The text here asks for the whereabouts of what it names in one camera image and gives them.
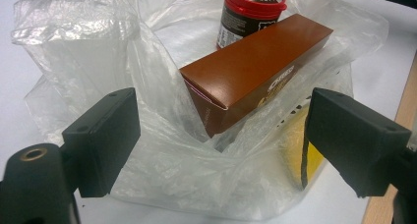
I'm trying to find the clear plastic bag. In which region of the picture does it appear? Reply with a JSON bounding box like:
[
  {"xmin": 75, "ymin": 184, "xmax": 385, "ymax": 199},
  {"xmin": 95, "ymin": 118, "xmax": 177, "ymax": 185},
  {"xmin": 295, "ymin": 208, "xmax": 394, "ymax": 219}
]
[{"xmin": 11, "ymin": 0, "xmax": 390, "ymax": 222}]

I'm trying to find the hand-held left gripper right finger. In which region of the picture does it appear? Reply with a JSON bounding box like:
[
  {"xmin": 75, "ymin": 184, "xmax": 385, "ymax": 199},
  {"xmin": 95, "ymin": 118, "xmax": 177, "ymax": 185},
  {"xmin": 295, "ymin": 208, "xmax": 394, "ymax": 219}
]
[{"xmin": 303, "ymin": 87, "xmax": 412, "ymax": 198}]

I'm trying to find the red-lidded dark jar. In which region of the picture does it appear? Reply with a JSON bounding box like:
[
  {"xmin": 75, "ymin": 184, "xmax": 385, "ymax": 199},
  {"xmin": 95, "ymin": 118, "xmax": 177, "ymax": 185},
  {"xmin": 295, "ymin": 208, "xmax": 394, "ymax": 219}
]
[{"xmin": 215, "ymin": 0, "xmax": 288, "ymax": 50}]

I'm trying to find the long brown cardboard box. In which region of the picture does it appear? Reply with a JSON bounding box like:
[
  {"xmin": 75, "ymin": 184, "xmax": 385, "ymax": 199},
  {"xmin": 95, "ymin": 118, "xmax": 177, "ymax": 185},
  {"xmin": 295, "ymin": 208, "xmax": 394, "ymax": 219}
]
[{"xmin": 179, "ymin": 13, "xmax": 334, "ymax": 139}]

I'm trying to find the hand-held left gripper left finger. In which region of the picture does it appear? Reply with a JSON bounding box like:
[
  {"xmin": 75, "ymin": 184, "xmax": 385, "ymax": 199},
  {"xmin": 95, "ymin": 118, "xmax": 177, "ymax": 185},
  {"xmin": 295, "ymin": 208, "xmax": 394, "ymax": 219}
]
[{"xmin": 62, "ymin": 87, "xmax": 142, "ymax": 198}]

